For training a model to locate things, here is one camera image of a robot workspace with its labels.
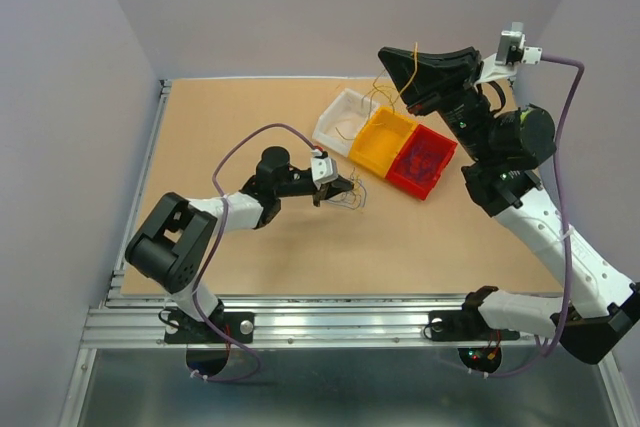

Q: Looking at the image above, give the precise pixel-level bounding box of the white plastic bin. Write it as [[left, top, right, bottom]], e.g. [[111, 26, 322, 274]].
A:
[[312, 88, 380, 157]]

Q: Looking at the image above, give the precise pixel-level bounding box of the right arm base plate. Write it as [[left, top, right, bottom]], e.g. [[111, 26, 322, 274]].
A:
[[423, 310, 520, 342]]

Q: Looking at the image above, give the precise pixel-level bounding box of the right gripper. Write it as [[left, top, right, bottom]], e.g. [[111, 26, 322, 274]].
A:
[[381, 44, 495, 162]]

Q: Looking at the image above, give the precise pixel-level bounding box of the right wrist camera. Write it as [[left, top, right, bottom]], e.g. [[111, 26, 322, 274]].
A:
[[475, 22, 542, 85]]

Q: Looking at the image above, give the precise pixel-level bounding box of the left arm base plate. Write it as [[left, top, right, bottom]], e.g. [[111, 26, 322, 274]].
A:
[[158, 307, 255, 345]]

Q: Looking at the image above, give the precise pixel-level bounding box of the yellow plastic bin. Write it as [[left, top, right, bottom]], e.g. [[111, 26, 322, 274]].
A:
[[348, 106, 418, 178]]

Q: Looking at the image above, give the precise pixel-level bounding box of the dark purple wire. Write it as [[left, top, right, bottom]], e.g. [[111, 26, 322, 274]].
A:
[[399, 141, 444, 183]]

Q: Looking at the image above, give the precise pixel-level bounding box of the red plastic bin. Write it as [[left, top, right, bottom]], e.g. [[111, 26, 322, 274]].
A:
[[385, 124, 457, 200]]

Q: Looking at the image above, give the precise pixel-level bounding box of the yellow wire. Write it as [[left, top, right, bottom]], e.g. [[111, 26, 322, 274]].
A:
[[333, 41, 420, 142]]

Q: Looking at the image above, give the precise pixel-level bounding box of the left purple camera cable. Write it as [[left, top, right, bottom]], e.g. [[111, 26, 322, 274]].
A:
[[192, 123, 324, 384]]

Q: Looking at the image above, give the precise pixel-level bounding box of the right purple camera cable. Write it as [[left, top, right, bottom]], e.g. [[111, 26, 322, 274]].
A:
[[467, 54, 586, 379]]

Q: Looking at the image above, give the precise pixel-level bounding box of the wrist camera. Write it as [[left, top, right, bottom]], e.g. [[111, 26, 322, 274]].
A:
[[310, 147, 338, 189], [475, 22, 542, 85]]

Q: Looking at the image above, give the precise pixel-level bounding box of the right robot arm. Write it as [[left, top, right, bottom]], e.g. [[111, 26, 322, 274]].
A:
[[378, 46, 639, 365]]

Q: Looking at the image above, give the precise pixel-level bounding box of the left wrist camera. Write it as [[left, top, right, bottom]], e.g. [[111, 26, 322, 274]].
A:
[[310, 147, 338, 189]]

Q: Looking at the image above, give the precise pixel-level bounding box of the purple camera cable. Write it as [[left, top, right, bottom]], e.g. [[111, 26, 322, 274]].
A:
[[467, 54, 586, 379], [192, 123, 324, 384]]

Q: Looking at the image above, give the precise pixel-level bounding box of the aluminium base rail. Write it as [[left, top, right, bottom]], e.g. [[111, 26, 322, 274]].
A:
[[82, 294, 616, 348]]

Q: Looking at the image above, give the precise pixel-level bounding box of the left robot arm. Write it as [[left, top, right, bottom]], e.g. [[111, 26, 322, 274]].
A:
[[125, 146, 354, 341]]

